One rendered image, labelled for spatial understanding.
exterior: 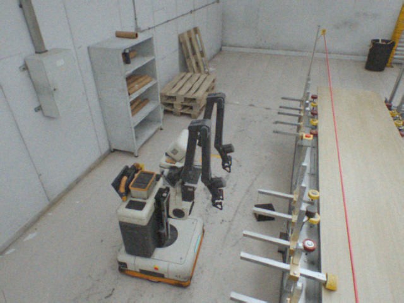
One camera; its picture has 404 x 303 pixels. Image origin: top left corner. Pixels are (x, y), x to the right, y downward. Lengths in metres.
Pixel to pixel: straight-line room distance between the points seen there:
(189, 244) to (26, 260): 1.61
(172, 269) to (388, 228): 1.63
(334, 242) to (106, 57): 3.08
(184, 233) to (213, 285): 0.51
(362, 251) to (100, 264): 2.21
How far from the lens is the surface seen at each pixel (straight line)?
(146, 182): 2.33
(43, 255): 3.32
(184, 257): 2.58
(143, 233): 2.35
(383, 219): 2.36
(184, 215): 2.29
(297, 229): 1.93
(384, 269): 2.05
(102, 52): 3.77
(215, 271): 2.84
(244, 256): 1.76
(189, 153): 1.72
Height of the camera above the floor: 2.38
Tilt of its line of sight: 34 degrees down
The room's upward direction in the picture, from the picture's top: straight up
